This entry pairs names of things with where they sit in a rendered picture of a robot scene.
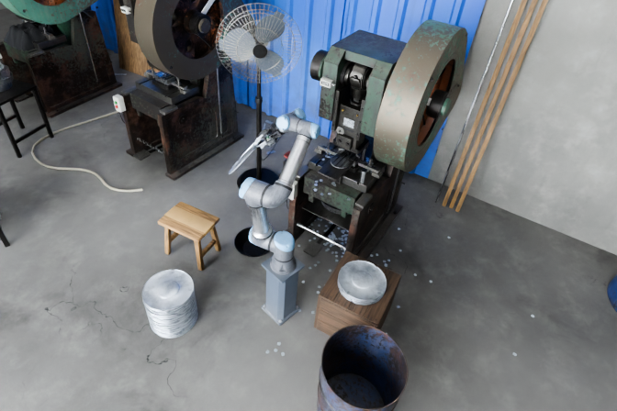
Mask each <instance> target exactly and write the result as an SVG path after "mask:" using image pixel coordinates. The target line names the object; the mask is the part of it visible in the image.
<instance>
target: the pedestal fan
mask: <svg viewBox="0 0 617 411"><path fill-rule="evenodd" d="M246 9H247V8H246ZM247 10H248V9H247ZM251 10H252V11H253V10H255V13H252V15H253V14H259V20H257V17H256V20H254V21H259V22H258V24H257V26H253V27H252V28H251V29H250V28H248V29H250V33H249V30H248V29H247V28H246V29H247V30H248V31H247V30H245V29H242V28H243V27H244V26H245V25H247V24H248V23H247V24H245V23H244V22H243V21H242V20H241V21H242V22H243V23H244V24H245V25H244V26H243V25H242V26H243V27H242V26H240V27H242V28H235V29H233V30H232V31H230V32H229V33H227V32H226V30H227V31H228V29H229V28H230V27H229V25H228V27H229V28H228V29H226V30H225V32H226V33H227V36H226V34H225V32H224V36H226V37H224V36H223V37H224V38H223V39H219V41H218V42H219V50H222V51H225V52H224V54H226V55H228V56H227V57H226V55H225V57H220V56H219V59H220V58H226V59H227V58H228V59H229V58H230V59H229V60H230V63H232V61H231V59H233V61H235V62H239V64H240V63H242V62H243V61H245V62H246V61H247V60H248V61H250V62H249V64H250V63H251V62H255V63H256V67H257V70H254V69H252V68H248V67H247V66H249V64H248V65H247V66H245V65H246V64H247V62H246V64H245V65H244V64H243V63H242V64H243V65H244V67H245V68H246V67H247V68H248V69H250V70H252V71H257V74H253V75H255V78H256V76H257V96H255V103H256V138H257V137H258V135H259V133H260V132H261V131H262V102H263V97H262V96H261V75H265V76H266V74H261V70H262V72H265V73H268V74H272V75H273V77H274V78H275V77H278V79H280V78H282V77H283V76H282V77H280V78H279V75H282V73H281V72H282V71H281V70H282V69H284V68H283V67H284V66H285V65H286V64H288V63H286V64H285V65H284V63H285V62H284V61H285V60H283V59H282V58H285V57H284V56H283V53H288V52H281V51H284V49H285V48H284V49H282V50H281V48H282V47H283V46H284V45H283V44H284V43H283V44H282V41H286V42H287V40H282V37H283V35H284V34H285V33H284V30H285V24H286V23H287V22H288V21H287V22H284V20H285V19H284V20H283V17H285V14H282V12H281V13H280V12H278V11H275V13H274V14H273V15H270V14H271V13H270V14H267V16H265V17H264V18H262V19H261V20H260V14H266V13H267V12H266V13H265V12H264V10H265V9H256V8H255V9H252V7H251ZM251 10H248V11H251ZM256 10H263V12H262V13H260V11H259V13H256ZM248 11H245V12H247V13H248ZM242 13H244V11H242ZM242 13H240V14H238V16H240V15H241V14H242ZM268 15H269V16H268ZM245 16H247V15H246V14H245ZM245 16H242V17H245ZM235 17H237V16H235ZM242 17H241V16H240V18H242ZM240 18H237V19H236V18H235V19H236V20H235V21H237V20H238V19H240ZM233 19H234V18H233ZM233 19H232V20H233ZM232 20H231V21H232ZM233 21H234V20H233ZM235 21H234V22H233V23H235ZM238 21H239V20H238ZM239 22H240V21H239ZM233 23H232V24H233ZM232 24H231V23H230V26H231V25H232ZM240 24H241V23H240ZM287 24H288V23H287ZM248 26H249V24H248ZM288 26H289V24H288V25H286V27H288ZM226 27H227V26H226ZM234 27H235V26H234ZM245 27H246V26H245ZM282 34H283V35H282ZM281 35H282V36H281ZM280 36H281V39H280V38H279V37H280ZM275 39H280V40H275ZM288 39H294V48H295V50H297V48H296V46H297V45H296V43H295V42H297V41H295V39H299V38H297V37H295V38H290V37H289V38H288ZM270 41H273V45H274V42H275V41H281V48H280V47H278V46H279V44H278V43H280V42H277V45H278V46H275V45H274V46H275V47H278V48H280V49H279V51H280V52H273V49H272V47H274V46H272V44H270V43H271V42H270ZM269 42H270V43H269ZM268 43H269V44H270V46H272V47H270V46H269V47H270V49H271V50H270V49H269V48H268V45H269V44H268ZM266 46H267V48H266ZM275 47H274V48H275ZM294 48H293V49H292V50H293V51H294ZM275 49H276V48H275ZM275 49H274V51H275ZM294 52H295V53H297V51H294ZM278 53H282V56H283V57H281V56H280V55H281V54H278ZM295 53H294V55H295ZM224 54H223V55H224ZM292 54H293V53H292ZM292 54H291V55H289V56H291V57H292V56H293V58H294V55H292ZM253 55H254V57H255V61H253V60H252V59H253V58H254V57H253V58H251V57H252V56H253ZM289 56H288V57H289ZM291 57H289V60H290V59H292V58H291ZM250 58H251V60H249V59H250ZM289 60H288V61H287V62H289ZM292 60H293V59H292ZM220 61H221V62H223V60H220ZM227 61H228V60H227ZM227 61H226V62H227ZM230 63H228V65H230ZM232 64H233V63H232ZM239 64H238V65H239ZM235 65H236V64H235ZM235 65H234V64H233V65H232V66H235ZM232 66H231V65H230V67H232ZM288 66H289V65H288ZM288 66H287V67H288ZM235 67H236V66H235ZM238 67H239V66H238ZM238 67H236V68H238ZM285 67H286V66H285ZM287 67H286V69H287ZM232 68H233V67H232ZM236 68H233V69H234V70H235V69H236ZM245 68H243V70H244V69H245ZM288 68H289V67H288ZM233 69H232V70H233ZM238 69H239V68H238ZM248 69H247V70H248ZM243 70H242V71H241V72H243ZM247 70H246V71H247ZM235 71H236V70H235ZM236 72H237V71H236ZM283 72H284V73H285V70H283ZM255 78H252V79H255ZM264 79H266V80H267V79H268V78H267V76H266V78H264ZM267 157H268V156H267ZM267 157H266V158H267ZM266 158H265V159H266ZM265 159H264V160H265ZM262 160H263V159H262V149H261V147H256V168H252V169H250V170H247V171H245V172H243V173H242V174H241V175H240V176H239V178H238V180H237V185H238V187H239V189H240V188H241V185H242V183H243V182H244V181H245V180H246V179H247V178H248V177H252V178H256V179H257V180H260V181H262V182H265V183H269V184H271V185H274V184H275V181H277V180H278V179H279V176H278V175H277V174H276V173H275V172H273V171H271V170H268V169H265V168H262ZM264 160H263V161H264Z"/></svg>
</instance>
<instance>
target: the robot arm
mask: <svg viewBox="0 0 617 411"><path fill-rule="evenodd" d="M305 119H306V114H305V113H304V111H303V110H302V109H301V108H297V109H295V110H294V111H293V112H291V113H288V114H285V115H282V116H280V117H279V118H278V119H277V120H276V124H275V123H273V124H272V125H271V128H268V129H264V130H262V131H261V132H260V133H259V135H258V137H257V139H256V141H255V142H254V146H255V145H256V144H257V143H258V142H259V141H260V140H261V139H263V140H264V141H262V142H261V143H259V144H258V145H257V147H261V149H262V148H263V147H264V146H265V145H267V146H270V147H272V146H273V145H274V144H276V142H277V139H278V137H279V136H280V137H281V136H282V135H284V134H285V133H287V132H288V131H294V132H297V133H298V135H297V138H296V140H295V143H294V145H293V147H292V150H291V151H290V153H289V155H288V158H287V160H286V164H285V166H284V168H283V171H282V172H281V174H280V177H279V179H278V180H277V181H275V184H274V185H271V184H269V183H265V182H262V181H260V180H257V179H256V178H252V177H248V178H247V179H246V180H245V181H244V182H243V183H242V185H241V188H240V191H239V196H240V197H241V198H243V199H245V203H246V205H247V206H248V207H249V208H250V210H251V215H252V223H253V226H252V228H251V229H250V232H249V241H250V242H251V243H252V244H254V245H256V246H259V247H261V248H264V249H266V250H269V251H271V252H273V253H274V255H273V257H272V259H271V263H270V265H271V269H272V270H273V271H274V272H276V273H278V274H289V273H291V272H292V271H294V270H295V268H296V259H295V257H294V248H295V240H294V237H293V236H292V235H291V234H290V233H289V232H286V231H279V232H276V231H274V230H273V229H272V226H271V225H270V224H269V223H268V216H267V211H266V208H275V207H278V206H280V205H282V204H283V203H284V202H285V201H286V200H287V198H288V197H289V196H290V195H291V193H292V191H293V187H292V185H293V183H294V181H295V179H296V177H297V173H298V170H299V168H300V166H301V163H302V161H303V160H304V157H305V155H306V153H307V150H308V148H309V144H310V142H311V140H312V139H316V138H317V137H318V135H319V134H320V125H318V124H316V123H313V122H310V121H307V120H305ZM272 144H273V145H272ZM270 147H269V148H270Z"/></svg>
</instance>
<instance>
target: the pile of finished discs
mask: <svg viewBox="0 0 617 411"><path fill-rule="evenodd" d="M338 288H339V290H340V292H341V294H342V295H343V296H344V297H345V298H346V299H347V300H349V301H351V302H352V301H353V303H355V304H358V305H371V304H374V303H376V302H378V301H379V300H380V299H381V298H382V297H383V295H384V293H385V291H386V288H387V280H386V277H385V275H384V274H383V272H382V271H381V270H380V269H379V268H377V267H376V266H375V265H374V264H373V263H371V262H368V261H350V262H348V263H346V264H345V265H344V266H343V267H341V269H340V271H339V274H338Z"/></svg>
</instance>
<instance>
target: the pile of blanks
mask: <svg viewBox="0 0 617 411"><path fill-rule="evenodd" d="M192 290H193V293H192V294H191V296H190V298H189V299H188V300H187V301H186V302H185V303H184V304H183V305H181V306H179V307H177V308H175V309H172V310H167V311H164V310H163V311H159V310H155V309H152V308H150V307H148V306H147V305H146V304H145V302H144V300H143V304H144V306H145V309H146V312H147V316H148V319H149V322H150V325H151V329H152V330H153V332H154V333H155V334H157V335H158V336H160V337H163V338H167V339H172V338H177V337H180V336H182V335H184V334H185V333H187V332H188V331H189V330H190V328H192V327H193V326H194V324H195V323H196V320H197V306H196V296H195V289H192Z"/></svg>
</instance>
